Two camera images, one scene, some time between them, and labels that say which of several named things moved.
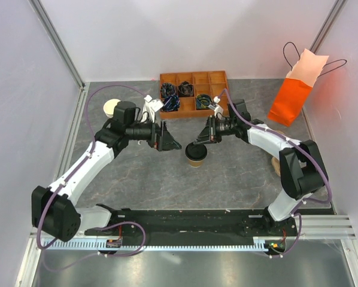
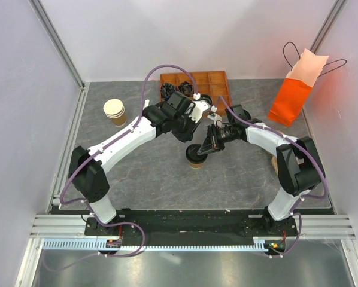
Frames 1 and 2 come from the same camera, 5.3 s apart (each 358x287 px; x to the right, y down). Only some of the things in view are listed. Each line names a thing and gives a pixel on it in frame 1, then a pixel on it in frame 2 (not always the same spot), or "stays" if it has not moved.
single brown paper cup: [196, 164] stays
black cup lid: [196, 152] stays
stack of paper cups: [109, 106] stays
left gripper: [161, 139] to [187, 136]
